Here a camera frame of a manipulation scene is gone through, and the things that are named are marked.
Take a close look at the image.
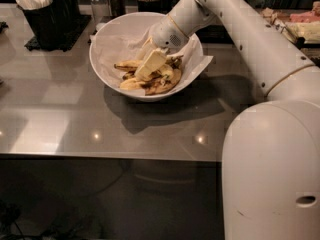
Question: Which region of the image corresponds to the black wire condiment rack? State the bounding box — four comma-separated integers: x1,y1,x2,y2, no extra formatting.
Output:
260,1,320,66

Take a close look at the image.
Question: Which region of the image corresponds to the white paper bowl liner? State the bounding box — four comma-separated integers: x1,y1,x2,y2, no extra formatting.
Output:
90,7,214,91

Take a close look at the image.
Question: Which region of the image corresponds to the middle dark banana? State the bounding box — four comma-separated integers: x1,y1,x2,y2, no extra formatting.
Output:
122,71,135,80

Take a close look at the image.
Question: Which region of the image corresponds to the salt shaker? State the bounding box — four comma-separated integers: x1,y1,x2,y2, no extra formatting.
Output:
90,0,110,25

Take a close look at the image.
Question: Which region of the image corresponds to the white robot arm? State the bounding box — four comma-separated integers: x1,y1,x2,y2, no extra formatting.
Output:
148,0,320,240

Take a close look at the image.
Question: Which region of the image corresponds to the black cup with white cutlery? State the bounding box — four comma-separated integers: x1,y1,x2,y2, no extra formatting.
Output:
15,0,61,50

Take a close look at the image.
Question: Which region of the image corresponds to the black rubber mat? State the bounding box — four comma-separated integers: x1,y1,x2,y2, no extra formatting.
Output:
24,15,91,52

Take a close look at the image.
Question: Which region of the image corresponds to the black napkin holder with napkins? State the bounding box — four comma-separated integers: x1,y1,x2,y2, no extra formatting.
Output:
194,0,246,45

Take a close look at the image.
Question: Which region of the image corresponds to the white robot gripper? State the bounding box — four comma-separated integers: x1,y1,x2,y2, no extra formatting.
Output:
135,15,189,81

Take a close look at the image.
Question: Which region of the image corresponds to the front yellow spotted banana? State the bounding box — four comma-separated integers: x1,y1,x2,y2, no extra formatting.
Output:
119,69,182,96

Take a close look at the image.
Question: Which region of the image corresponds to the white ceramic bowl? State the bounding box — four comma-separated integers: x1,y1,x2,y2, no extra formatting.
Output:
88,11,205,103

